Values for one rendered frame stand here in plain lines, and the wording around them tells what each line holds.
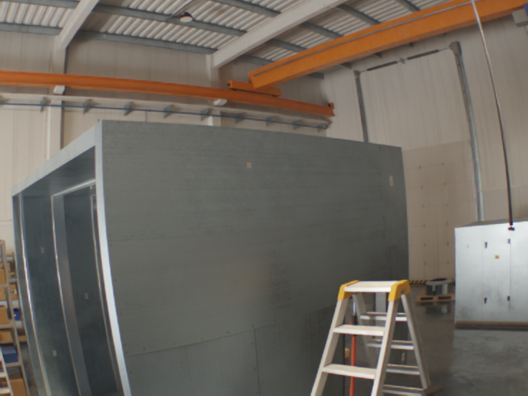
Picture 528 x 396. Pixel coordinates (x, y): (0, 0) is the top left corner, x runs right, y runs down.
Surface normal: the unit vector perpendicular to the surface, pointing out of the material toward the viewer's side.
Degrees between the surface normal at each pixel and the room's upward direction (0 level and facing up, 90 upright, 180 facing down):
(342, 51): 90
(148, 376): 90
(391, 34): 90
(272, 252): 90
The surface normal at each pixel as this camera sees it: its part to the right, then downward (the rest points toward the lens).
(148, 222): 0.65, -0.11
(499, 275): -0.76, 0.00
